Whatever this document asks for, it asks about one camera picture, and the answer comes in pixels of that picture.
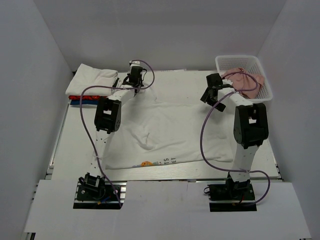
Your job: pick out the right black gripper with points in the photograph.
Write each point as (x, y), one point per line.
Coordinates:
(206, 98)

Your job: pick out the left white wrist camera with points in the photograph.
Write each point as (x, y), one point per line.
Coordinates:
(134, 63)

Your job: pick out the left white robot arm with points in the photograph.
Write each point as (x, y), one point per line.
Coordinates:
(109, 109)

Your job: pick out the pink crumpled t-shirt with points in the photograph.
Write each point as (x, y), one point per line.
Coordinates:
(241, 80)

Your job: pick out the white t-shirt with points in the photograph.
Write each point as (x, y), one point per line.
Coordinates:
(87, 76)
(158, 133)

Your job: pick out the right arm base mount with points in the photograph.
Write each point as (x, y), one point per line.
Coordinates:
(231, 196)

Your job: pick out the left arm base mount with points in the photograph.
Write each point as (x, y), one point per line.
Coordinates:
(96, 193)

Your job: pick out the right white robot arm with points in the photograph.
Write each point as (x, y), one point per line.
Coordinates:
(250, 125)

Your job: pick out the folded red t-shirt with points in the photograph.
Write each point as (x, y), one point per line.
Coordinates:
(86, 97)

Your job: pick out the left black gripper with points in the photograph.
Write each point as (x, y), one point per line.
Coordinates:
(129, 74)

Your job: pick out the white plastic basket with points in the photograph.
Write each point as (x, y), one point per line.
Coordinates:
(252, 65)

